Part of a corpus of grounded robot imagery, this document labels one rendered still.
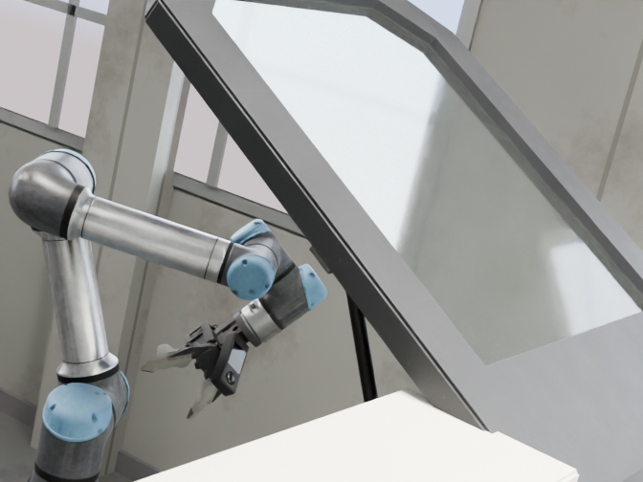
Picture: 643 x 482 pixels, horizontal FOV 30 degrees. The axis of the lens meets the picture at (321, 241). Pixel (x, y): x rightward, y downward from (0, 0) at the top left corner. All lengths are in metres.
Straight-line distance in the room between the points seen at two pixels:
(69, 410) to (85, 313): 0.20
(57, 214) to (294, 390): 1.97
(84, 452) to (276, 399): 1.84
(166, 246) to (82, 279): 0.25
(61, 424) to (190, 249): 0.39
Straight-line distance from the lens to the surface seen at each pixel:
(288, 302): 2.16
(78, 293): 2.23
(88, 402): 2.18
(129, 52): 3.98
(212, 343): 2.18
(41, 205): 2.06
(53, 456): 2.18
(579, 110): 3.39
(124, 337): 4.13
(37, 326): 4.54
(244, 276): 2.00
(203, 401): 2.24
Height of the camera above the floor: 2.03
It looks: 15 degrees down
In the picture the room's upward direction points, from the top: 13 degrees clockwise
